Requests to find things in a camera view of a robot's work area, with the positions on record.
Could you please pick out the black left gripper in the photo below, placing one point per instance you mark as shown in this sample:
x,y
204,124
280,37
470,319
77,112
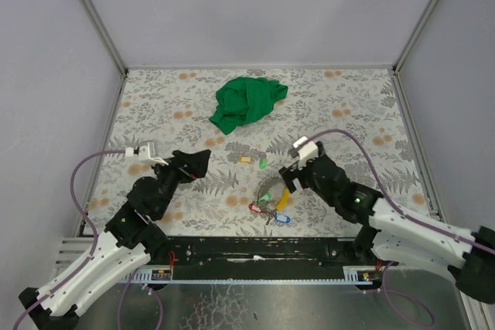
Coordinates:
x,y
179,166

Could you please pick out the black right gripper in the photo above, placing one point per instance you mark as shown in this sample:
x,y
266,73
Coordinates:
x,y
295,175

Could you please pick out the green tag key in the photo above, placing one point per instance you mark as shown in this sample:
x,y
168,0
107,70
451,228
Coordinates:
x,y
265,198
263,163

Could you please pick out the blue tag key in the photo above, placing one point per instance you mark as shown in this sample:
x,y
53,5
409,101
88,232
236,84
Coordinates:
x,y
278,218

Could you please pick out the red tag key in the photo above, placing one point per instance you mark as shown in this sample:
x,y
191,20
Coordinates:
x,y
255,208

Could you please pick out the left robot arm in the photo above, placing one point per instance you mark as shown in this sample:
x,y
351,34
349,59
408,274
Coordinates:
x,y
130,240

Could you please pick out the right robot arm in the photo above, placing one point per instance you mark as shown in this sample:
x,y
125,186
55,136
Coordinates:
x,y
462,256

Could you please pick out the yellow tag key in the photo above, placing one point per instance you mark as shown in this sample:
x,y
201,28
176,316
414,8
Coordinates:
x,y
245,159

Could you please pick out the crumpled green cloth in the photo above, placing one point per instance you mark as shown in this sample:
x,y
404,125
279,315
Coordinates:
x,y
245,100

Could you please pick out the floral patterned table mat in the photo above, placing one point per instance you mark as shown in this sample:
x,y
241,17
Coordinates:
x,y
354,112

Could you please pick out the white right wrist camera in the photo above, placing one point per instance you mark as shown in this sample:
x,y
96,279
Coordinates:
x,y
304,149

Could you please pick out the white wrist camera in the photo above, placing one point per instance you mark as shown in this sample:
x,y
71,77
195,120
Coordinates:
x,y
304,149
145,153

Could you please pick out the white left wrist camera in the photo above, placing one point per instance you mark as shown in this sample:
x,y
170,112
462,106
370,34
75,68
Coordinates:
x,y
145,153

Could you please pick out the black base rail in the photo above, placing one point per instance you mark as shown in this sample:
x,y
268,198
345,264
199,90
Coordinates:
x,y
261,258

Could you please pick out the grey slotted cable duct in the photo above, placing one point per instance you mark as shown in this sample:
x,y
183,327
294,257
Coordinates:
x,y
148,276

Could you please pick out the aluminium frame left post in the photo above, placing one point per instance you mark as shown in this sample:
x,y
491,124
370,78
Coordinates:
x,y
104,36

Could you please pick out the aluminium frame post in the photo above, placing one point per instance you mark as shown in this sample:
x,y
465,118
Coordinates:
x,y
415,35
104,36

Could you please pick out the aluminium frame right post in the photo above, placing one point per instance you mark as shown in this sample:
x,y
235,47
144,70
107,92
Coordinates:
x,y
415,35

